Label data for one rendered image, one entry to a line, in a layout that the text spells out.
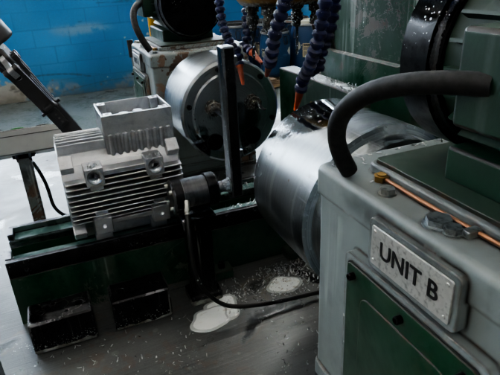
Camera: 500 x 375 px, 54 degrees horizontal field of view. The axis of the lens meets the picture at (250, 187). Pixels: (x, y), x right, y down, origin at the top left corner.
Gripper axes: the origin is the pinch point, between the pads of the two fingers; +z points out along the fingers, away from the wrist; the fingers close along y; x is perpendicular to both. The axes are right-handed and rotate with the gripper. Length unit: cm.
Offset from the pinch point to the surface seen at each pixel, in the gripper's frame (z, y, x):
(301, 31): 183, 434, -220
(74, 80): 94, 547, 25
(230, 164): 16.9, -20.8, -18.0
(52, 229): 13.8, -2.1, 15.4
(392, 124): 15, -44, -36
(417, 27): -2, -57, -35
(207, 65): 13.0, 16.6, -30.7
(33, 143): 2.5, 12.8, 9.3
